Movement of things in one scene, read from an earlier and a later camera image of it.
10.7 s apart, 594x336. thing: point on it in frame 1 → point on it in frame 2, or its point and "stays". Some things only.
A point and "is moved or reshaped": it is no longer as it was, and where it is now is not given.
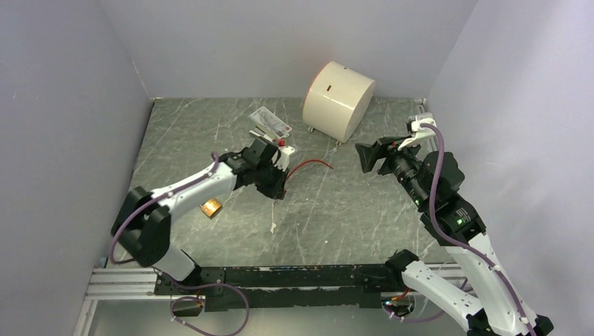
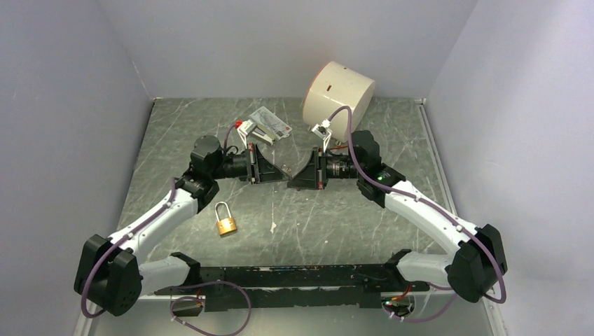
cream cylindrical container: x=337 y=101 stays
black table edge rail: x=244 y=288 stays
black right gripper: x=387 y=147 → x=309 y=178
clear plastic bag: x=268 y=120 stays
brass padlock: x=211 y=207 is moved or reshaped
